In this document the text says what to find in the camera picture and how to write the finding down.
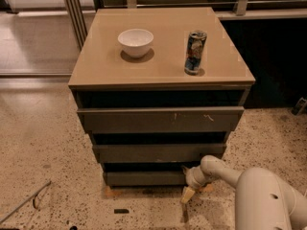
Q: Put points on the grey drawer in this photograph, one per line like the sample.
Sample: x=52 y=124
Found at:
x=129 y=179
x=160 y=120
x=156 y=153

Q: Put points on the colourful drink can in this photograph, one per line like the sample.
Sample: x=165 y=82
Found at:
x=195 y=46

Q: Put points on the tan drawer cabinet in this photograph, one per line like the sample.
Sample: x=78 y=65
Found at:
x=106 y=77

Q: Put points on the small black floor object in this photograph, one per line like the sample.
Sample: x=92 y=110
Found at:
x=121 y=211

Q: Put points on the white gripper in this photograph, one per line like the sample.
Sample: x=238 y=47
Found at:
x=193 y=178

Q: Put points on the small grey box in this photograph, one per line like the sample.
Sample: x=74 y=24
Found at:
x=299 y=106

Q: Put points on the white ceramic bowl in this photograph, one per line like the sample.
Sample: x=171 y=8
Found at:
x=136 y=43

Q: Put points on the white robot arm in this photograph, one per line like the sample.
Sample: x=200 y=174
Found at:
x=263 y=201

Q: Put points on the grey metal rod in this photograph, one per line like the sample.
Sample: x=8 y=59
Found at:
x=26 y=200

